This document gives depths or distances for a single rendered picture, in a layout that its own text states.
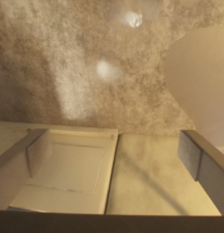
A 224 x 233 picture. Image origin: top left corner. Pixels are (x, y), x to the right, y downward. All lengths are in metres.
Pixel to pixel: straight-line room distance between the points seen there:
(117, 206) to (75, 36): 0.85
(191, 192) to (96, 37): 0.90
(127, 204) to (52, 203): 0.38
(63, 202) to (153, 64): 0.83
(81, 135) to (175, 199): 0.71
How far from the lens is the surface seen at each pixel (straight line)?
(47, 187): 1.05
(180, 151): 0.17
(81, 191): 0.97
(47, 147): 0.16
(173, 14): 0.85
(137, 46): 0.87
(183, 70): 0.93
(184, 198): 0.98
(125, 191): 0.95
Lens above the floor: 0.83
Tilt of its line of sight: 49 degrees down
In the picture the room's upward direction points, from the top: 166 degrees counter-clockwise
